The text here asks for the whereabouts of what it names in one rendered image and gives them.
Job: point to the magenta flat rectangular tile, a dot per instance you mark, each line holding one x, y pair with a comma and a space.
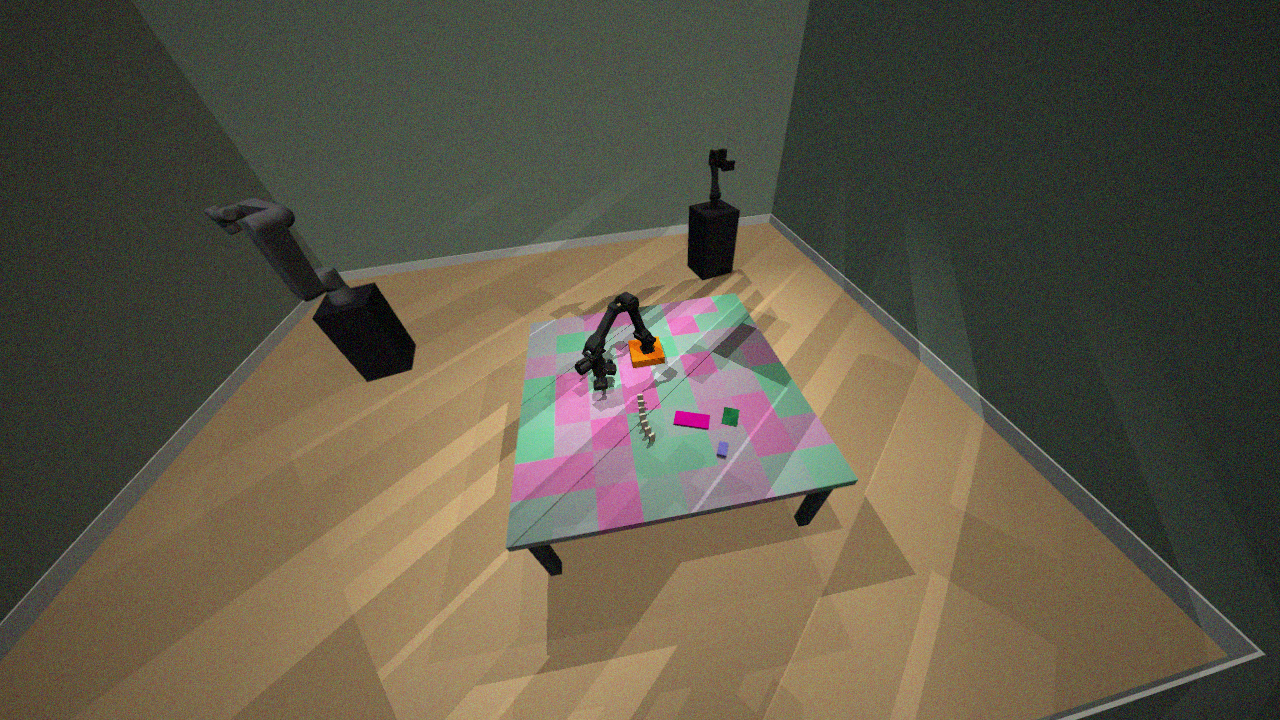
692, 420

